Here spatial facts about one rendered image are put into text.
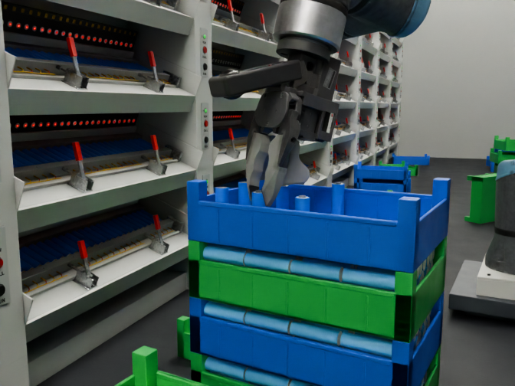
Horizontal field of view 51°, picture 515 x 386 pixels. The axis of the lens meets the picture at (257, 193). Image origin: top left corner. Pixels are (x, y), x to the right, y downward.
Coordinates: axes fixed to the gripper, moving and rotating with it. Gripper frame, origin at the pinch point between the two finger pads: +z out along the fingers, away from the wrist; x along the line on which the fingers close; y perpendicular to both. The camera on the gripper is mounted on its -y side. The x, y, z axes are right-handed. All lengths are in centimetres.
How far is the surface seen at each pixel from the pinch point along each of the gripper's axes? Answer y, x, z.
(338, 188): 13.2, 0.0, -3.1
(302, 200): 2.2, -7.0, -0.5
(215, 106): 29, 78, -19
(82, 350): -4, 46, 40
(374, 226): 5.5, -16.4, 0.4
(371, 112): 232, 242, -69
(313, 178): 120, 146, -8
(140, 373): -14.0, -7.6, 21.0
